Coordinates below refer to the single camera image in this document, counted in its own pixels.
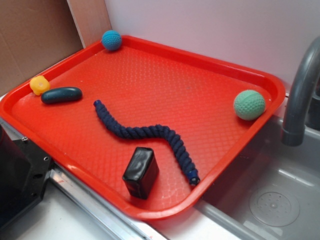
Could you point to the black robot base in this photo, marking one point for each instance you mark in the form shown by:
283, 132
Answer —
24, 171

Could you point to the black box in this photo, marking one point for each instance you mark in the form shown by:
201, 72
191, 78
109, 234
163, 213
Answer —
141, 172

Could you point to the red plastic tray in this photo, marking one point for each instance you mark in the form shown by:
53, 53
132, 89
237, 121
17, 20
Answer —
143, 84

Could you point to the green textured ball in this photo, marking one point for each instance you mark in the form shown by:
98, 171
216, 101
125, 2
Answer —
249, 105

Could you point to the blue textured ball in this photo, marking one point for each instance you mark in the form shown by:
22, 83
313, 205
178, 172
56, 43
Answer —
111, 40

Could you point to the dark teal oblong toy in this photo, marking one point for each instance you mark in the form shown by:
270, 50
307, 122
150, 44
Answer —
61, 95

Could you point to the yellow rubber toy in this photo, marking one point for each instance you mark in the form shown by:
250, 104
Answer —
39, 85

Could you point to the grey toy sink basin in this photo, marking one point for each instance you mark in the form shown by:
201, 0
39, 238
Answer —
270, 191

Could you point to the grey toy faucet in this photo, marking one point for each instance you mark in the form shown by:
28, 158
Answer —
303, 105

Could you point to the brown cardboard panel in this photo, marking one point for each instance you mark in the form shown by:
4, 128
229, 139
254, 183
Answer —
34, 35

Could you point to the aluminium rail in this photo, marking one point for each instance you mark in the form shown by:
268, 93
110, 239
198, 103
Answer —
69, 211

